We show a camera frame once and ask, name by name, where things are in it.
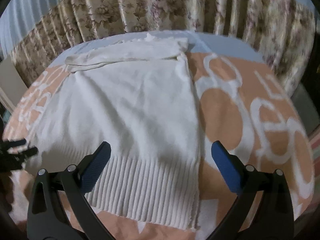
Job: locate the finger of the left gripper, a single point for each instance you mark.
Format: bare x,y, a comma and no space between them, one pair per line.
19,157
13,144

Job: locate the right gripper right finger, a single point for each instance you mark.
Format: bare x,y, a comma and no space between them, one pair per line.
274,217

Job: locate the white board panel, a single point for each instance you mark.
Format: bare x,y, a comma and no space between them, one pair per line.
12,87

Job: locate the blue floral curtain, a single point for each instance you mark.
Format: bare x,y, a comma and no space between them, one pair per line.
35,32

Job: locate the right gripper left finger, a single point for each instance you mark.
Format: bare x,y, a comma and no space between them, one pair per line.
47,218

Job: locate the white knit sweater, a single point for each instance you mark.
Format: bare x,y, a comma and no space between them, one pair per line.
138,96

